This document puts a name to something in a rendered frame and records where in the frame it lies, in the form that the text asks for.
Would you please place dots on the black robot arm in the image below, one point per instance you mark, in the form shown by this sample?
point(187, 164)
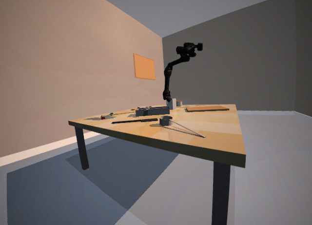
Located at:
point(168, 70)

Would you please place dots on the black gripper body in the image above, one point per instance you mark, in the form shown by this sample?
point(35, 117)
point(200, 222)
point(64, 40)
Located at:
point(199, 46)

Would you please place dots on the grey saucepan with long handle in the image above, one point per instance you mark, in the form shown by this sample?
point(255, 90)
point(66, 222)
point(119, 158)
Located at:
point(168, 120)

